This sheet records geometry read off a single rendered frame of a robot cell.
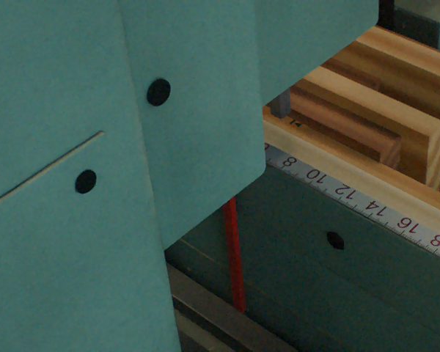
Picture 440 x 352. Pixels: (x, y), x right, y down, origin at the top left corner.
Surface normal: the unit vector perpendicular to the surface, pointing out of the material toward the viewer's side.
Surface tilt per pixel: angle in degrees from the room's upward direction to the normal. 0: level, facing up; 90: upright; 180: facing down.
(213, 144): 90
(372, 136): 0
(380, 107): 0
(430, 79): 90
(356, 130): 0
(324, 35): 90
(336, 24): 90
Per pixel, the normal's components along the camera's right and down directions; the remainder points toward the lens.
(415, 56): -0.08, -0.75
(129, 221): 0.72, 0.41
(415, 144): -0.69, 0.52
